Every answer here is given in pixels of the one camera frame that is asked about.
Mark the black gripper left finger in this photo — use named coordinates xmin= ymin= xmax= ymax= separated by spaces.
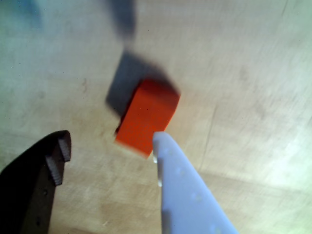
xmin=0 ymin=130 xmax=72 ymax=234

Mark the red-orange lego block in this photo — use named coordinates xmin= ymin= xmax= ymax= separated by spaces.
xmin=114 ymin=78 xmax=181 ymax=159

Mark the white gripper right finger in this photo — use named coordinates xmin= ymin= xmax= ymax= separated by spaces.
xmin=152 ymin=131 xmax=239 ymax=234

